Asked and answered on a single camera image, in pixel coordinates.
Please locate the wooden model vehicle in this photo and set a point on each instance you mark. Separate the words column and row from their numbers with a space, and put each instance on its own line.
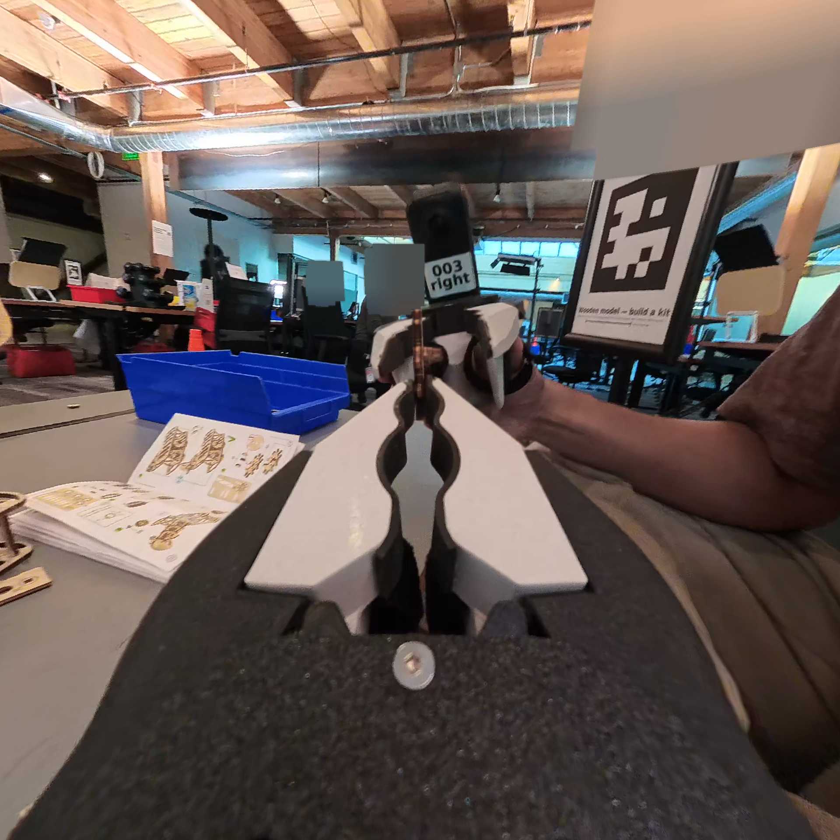
column 10, row 544

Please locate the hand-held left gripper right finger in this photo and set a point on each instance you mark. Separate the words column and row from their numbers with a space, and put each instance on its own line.
column 505, row 525

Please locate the person's right hand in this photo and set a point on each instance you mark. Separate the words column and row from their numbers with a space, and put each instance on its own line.
column 525, row 400

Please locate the blue plastic bin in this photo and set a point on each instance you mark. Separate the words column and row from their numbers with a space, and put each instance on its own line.
column 216, row 387

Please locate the pale wooden support post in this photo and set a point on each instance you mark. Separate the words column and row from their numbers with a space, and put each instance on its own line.
column 810, row 216

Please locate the person's beige pants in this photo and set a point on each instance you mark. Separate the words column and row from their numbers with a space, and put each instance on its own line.
column 754, row 623

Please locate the person's brown shirt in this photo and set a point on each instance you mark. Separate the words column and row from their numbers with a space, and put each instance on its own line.
column 794, row 394

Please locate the open instruction booklet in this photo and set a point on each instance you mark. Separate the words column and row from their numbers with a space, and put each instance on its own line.
column 144, row 505

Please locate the small flat wooden piece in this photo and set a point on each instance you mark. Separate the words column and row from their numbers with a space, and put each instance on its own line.
column 23, row 584

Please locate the silver ventilation duct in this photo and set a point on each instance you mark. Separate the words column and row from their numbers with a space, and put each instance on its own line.
column 328, row 124

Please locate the red bag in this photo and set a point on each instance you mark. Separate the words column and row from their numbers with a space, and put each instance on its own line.
column 39, row 361

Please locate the wooden background table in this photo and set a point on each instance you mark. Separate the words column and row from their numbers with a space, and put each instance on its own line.
column 59, row 308

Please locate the framed marker sign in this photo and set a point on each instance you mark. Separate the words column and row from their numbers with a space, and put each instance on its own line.
column 646, row 262

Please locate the person's right forearm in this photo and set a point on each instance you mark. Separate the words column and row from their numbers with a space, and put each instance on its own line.
column 656, row 453

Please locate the wooden gear piece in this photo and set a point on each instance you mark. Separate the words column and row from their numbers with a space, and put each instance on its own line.
column 423, row 387

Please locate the black office chair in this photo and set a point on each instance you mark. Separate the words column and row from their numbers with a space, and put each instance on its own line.
column 244, row 315

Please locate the black machine on table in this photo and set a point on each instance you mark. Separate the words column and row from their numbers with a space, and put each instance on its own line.
column 145, row 285

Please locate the red storage bin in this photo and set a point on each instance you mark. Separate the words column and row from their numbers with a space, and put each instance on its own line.
column 95, row 293

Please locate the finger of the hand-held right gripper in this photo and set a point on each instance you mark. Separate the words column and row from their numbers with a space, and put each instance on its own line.
column 502, row 341
column 394, row 348

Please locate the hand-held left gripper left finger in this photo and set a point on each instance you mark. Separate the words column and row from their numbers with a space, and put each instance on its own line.
column 328, row 518

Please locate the orange traffic cone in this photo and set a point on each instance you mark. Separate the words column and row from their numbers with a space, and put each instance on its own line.
column 195, row 340

